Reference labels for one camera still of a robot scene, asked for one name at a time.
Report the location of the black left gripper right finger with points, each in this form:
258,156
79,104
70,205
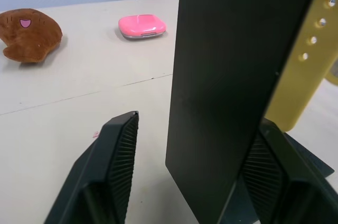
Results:
290,197

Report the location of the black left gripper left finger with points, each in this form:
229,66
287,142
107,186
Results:
105,171

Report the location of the black watch display stand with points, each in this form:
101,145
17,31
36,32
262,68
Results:
224,63

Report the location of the pink plastic case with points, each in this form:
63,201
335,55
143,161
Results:
140,26

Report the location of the brown plush toy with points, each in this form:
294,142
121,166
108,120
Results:
31,39

